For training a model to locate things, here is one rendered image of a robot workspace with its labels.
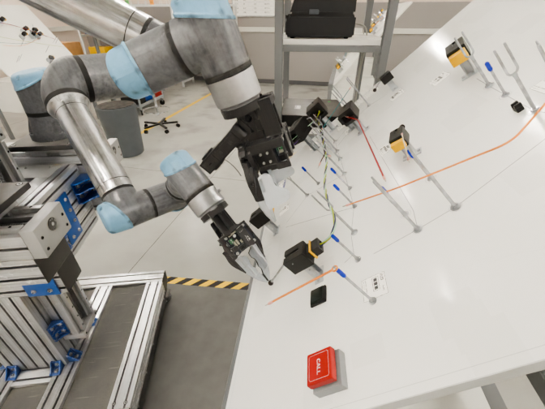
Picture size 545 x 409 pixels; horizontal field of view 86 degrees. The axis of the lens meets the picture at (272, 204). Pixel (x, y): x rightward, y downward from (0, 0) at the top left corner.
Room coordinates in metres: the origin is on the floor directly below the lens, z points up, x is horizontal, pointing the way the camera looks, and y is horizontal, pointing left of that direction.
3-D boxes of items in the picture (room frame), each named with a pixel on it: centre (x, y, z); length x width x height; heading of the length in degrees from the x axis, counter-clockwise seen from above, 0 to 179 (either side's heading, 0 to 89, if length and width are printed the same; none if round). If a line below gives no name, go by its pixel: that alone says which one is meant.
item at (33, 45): (4.62, 3.49, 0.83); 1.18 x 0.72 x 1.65; 167
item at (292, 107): (1.64, -0.22, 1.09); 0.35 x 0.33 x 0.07; 174
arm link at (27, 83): (1.09, 0.83, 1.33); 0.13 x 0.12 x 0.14; 133
